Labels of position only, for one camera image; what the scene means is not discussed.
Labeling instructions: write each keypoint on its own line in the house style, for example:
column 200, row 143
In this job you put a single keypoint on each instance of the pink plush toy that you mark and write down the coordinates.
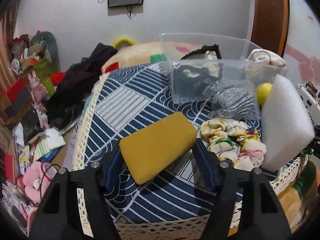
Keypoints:
column 37, row 178

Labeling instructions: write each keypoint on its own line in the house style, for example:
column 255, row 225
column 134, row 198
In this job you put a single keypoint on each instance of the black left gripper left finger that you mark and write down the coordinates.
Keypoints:
column 58, row 215

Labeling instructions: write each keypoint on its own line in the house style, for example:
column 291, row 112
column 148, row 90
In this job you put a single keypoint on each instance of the yellow sponge block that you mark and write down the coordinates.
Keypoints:
column 150, row 150

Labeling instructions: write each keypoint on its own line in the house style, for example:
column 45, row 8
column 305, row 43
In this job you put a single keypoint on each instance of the blue patterned tablecloth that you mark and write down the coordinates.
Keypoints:
column 175, row 169

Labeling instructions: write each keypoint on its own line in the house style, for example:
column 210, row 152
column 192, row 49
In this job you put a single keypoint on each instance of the grey-green cushion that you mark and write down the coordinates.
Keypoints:
column 44, row 43

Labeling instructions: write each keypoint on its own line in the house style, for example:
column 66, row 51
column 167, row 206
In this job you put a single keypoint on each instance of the pink bunny doll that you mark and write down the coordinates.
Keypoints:
column 38, row 91

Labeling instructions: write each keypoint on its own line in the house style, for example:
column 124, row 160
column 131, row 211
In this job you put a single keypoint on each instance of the black clothing pile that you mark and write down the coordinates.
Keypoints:
column 68, row 101

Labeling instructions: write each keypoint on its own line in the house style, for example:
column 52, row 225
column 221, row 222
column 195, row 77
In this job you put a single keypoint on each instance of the grey striped knit cloth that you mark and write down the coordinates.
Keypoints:
column 233, row 102

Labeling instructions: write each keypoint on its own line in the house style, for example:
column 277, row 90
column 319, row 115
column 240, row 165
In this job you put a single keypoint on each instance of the yellow floral scrunchie cloth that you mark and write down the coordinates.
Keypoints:
column 235, row 142

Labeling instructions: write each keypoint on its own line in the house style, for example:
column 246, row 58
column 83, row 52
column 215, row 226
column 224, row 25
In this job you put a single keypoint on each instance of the yellow ball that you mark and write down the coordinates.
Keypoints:
column 262, row 92

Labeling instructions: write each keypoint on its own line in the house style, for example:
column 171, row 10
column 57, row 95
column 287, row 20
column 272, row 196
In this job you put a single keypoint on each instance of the black and cream fabric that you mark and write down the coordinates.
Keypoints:
column 195, row 73

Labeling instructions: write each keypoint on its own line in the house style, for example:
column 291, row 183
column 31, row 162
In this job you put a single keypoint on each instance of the white foam block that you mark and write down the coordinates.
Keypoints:
column 286, row 125

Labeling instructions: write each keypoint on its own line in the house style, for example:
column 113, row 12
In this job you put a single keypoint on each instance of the white cloth on bin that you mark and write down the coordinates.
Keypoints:
column 267, row 57

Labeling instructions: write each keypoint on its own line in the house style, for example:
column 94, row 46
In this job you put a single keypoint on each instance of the clear plastic storage bin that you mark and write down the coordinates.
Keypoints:
column 223, row 70

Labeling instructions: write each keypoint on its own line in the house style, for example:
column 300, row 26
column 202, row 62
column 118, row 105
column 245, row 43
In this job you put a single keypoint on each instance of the brown wooden door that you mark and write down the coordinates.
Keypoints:
column 271, row 24

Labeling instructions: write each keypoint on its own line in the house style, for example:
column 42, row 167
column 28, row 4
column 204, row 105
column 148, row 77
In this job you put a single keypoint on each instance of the large cream plush toy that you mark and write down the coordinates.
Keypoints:
column 140, row 53

